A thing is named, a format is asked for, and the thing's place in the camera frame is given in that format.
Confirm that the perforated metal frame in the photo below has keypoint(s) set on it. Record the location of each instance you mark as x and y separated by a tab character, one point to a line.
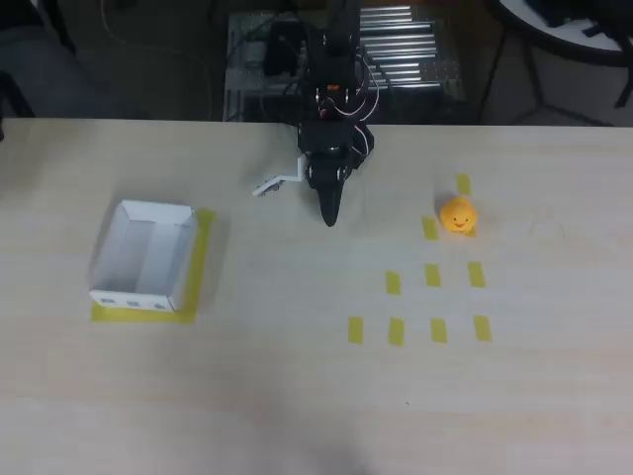
237	81

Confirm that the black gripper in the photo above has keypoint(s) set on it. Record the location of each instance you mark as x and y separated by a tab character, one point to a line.
327	185

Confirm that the yellow rubber duck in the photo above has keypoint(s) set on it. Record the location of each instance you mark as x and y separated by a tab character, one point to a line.
459	215

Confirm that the black table leg frame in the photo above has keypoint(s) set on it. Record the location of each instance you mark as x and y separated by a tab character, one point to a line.
541	104

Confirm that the white gripper camera mount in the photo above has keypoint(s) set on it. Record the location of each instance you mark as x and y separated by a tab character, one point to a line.
267	188

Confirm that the white cardboard box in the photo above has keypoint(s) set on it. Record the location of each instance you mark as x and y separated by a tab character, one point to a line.
131	303

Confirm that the silver roller conveyor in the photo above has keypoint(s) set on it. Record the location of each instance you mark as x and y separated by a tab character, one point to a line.
405	49

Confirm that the yellow L-shaped tape outline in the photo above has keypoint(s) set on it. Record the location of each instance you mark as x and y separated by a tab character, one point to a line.
199	257

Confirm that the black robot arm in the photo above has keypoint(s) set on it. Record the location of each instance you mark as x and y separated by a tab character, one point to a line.
336	74

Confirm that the black chair leg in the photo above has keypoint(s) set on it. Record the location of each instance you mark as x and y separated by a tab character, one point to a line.
62	34

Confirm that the round white table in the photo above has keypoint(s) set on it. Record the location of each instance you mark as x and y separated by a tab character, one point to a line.
569	37

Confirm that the yellow tape strip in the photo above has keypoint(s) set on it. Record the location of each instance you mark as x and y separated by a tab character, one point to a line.
393	283
432	275
430	228
464	184
356	330
396	331
438	330
476	274
472	234
482	328

